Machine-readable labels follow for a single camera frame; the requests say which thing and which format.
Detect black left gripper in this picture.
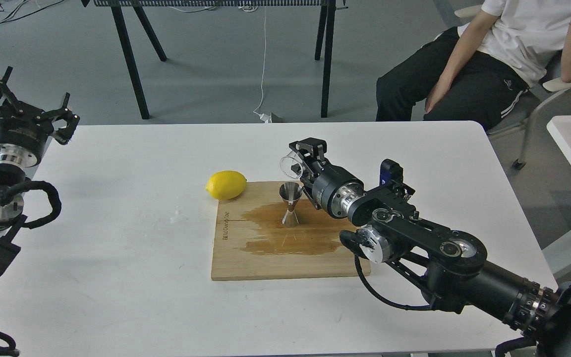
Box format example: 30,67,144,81
0,66,80,167

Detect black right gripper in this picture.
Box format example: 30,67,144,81
288,138,365,219

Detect clear glass cup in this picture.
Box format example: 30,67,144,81
279,151,308,180

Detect steel double jigger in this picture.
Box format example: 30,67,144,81
279,181,303,228

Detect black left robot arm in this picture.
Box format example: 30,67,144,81
0,67,80,277

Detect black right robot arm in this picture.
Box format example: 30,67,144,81
289,138,571,357

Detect yellow lemon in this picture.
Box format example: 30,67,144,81
205,171,247,200

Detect wooden cutting board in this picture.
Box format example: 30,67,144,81
211,181,357,282

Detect seated person white shirt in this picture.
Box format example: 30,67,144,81
376,0,571,131

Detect grey office chair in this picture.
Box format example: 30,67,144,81
456,0,571,170

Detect white power cable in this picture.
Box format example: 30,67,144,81
253,5,284,123

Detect black metal table frame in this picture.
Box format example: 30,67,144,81
81,0,349,120

